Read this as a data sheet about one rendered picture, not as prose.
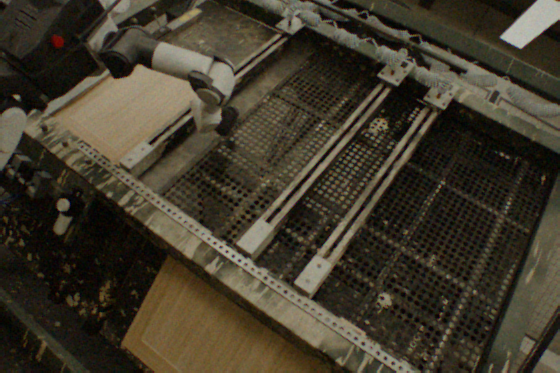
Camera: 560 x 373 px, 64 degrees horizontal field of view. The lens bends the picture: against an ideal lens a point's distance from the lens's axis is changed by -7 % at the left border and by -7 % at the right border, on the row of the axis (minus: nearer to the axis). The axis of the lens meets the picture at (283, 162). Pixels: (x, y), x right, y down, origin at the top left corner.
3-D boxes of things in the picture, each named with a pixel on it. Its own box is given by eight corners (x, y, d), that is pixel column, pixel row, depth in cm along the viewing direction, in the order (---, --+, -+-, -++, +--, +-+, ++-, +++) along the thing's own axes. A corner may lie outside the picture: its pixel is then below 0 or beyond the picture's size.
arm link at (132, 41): (147, 58, 132) (105, 45, 132) (148, 82, 139) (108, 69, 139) (165, 36, 139) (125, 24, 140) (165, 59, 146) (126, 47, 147)
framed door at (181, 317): (124, 342, 185) (121, 343, 183) (184, 228, 181) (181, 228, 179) (307, 492, 157) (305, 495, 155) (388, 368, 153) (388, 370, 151)
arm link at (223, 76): (225, 98, 159) (245, 73, 142) (214, 123, 155) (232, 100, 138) (197, 83, 156) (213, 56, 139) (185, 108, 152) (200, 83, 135)
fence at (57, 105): (43, 116, 189) (40, 109, 186) (195, 14, 241) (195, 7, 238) (50, 121, 187) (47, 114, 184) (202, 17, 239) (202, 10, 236)
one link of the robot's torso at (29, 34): (24, 68, 117) (116, -21, 128) (-46, 21, 128) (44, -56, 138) (77, 124, 144) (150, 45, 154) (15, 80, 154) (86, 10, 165)
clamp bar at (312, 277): (286, 288, 150) (293, 253, 131) (432, 93, 215) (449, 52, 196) (312, 306, 147) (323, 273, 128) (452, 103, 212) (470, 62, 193)
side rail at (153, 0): (14, 100, 202) (5, 82, 193) (181, -4, 262) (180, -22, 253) (22, 106, 200) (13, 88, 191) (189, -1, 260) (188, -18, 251)
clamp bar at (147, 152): (118, 170, 174) (105, 126, 156) (295, 26, 239) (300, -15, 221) (137, 183, 171) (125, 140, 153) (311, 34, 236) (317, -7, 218)
